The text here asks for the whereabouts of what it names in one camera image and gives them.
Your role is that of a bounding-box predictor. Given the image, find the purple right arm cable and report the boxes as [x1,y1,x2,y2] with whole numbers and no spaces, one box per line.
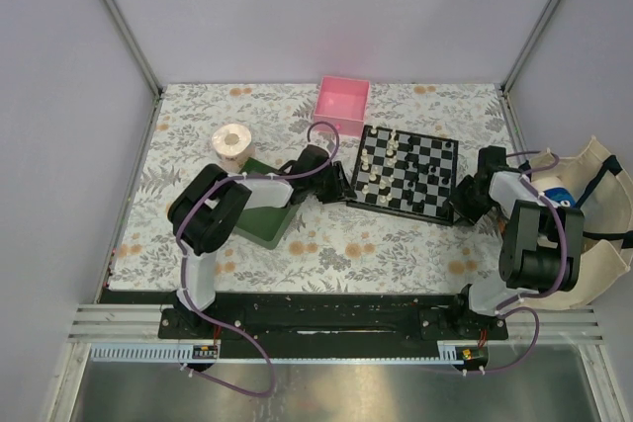
[462,149,578,377]

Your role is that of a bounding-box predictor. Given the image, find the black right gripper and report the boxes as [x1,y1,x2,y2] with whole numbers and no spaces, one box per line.
[439,175,494,228]

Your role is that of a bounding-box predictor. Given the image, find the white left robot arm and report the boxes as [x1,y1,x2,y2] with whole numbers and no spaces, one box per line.
[167,145,354,338]

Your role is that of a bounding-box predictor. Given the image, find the pink plastic box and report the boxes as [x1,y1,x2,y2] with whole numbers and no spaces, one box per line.
[314,76,370,138]

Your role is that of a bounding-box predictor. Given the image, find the white slotted cable duct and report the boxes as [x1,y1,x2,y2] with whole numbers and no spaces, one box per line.
[90,343,221,364]

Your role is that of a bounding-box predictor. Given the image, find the green plastic tray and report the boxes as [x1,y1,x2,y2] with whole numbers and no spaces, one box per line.
[232,158,299,250]

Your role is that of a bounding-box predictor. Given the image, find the blue cartoon face package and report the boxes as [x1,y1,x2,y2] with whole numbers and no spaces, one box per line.
[532,174,576,208]

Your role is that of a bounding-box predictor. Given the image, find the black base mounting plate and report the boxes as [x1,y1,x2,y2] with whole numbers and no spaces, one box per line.
[100,290,508,360]

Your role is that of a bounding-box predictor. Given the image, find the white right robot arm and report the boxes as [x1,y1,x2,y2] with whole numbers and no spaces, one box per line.
[446,146,585,339]

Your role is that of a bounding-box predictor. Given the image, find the aluminium rail frame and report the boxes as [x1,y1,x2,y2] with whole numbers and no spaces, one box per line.
[68,302,174,342]

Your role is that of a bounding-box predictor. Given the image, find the cream canvas tote bag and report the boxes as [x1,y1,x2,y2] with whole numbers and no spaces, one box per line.
[521,137,632,311]

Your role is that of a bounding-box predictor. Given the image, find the floral patterned table mat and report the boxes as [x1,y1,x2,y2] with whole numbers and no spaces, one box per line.
[108,84,511,294]

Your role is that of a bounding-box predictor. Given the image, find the black white chess board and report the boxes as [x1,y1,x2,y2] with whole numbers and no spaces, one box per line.
[348,125,459,225]

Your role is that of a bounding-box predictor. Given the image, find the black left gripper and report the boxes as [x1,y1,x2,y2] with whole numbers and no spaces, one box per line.
[308,162,358,206]

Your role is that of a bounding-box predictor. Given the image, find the pink toilet paper roll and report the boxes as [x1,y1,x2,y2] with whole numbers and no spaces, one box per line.
[212,124,255,172]

